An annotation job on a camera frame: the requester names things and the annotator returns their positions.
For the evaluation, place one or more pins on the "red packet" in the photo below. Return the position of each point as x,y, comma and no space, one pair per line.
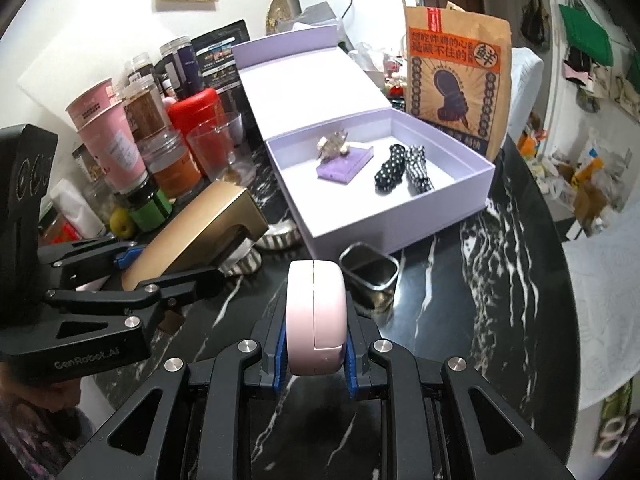
65,230

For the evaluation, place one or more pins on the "pink compact case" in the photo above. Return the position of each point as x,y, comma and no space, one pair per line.
315,320

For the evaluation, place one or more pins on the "orange jar with plastic lid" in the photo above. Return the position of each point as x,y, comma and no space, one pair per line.
172,170

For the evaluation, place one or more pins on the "lavender gift box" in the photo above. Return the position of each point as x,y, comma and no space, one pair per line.
300,85

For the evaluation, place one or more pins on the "clear drinking glass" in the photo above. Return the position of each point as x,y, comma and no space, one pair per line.
215,150

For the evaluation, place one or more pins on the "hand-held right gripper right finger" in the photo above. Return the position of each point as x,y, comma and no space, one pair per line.
351,370

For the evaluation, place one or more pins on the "gold rectangular case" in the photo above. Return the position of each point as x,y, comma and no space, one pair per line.
200,230

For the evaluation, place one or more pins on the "pile of bags and boxes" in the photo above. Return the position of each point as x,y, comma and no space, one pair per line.
575,180

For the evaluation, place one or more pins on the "yellow fruit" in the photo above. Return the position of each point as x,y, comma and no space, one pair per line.
122,222

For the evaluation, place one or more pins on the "black hanging bag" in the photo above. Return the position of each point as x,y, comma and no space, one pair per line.
535,20

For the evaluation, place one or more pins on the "clear-capped brown spice jar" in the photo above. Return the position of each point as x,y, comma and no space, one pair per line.
147,110

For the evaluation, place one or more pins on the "woven basket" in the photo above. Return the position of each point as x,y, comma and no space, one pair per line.
280,12

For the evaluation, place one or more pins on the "black display box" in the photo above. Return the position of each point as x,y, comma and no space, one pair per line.
220,55

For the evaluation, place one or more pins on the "pink tube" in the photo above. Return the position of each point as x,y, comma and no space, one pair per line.
110,140

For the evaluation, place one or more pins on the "small purple box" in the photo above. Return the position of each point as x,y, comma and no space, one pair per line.
350,167

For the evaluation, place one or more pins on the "beige wavy hair claw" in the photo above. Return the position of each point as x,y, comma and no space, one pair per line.
277,237

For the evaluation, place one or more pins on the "green tote bag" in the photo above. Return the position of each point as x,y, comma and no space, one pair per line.
585,35

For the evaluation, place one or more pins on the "printed brown paper bag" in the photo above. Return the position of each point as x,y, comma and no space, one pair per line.
455,85

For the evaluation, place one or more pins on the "purple bottle with clear cap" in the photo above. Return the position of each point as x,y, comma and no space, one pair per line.
182,70

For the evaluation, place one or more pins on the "white refrigerator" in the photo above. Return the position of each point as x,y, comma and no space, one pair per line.
375,5

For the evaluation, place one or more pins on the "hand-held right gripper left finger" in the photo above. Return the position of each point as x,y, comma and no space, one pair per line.
280,355

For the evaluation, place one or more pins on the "green jar with black lid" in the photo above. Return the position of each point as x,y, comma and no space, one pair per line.
150,210

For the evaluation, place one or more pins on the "light blue cloth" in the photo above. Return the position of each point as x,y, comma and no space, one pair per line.
605,300

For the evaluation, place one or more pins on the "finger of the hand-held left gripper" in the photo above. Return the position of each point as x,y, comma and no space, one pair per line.
125,257
175,290

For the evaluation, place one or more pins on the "clear plastic wrappers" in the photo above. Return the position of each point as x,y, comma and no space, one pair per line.
377,67

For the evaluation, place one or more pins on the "flower brooch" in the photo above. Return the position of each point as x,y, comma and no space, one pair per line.
332,145

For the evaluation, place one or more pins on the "red canister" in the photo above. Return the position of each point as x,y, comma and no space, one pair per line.
192,110

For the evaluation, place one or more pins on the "white tissue pack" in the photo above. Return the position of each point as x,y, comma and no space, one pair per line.
75,207

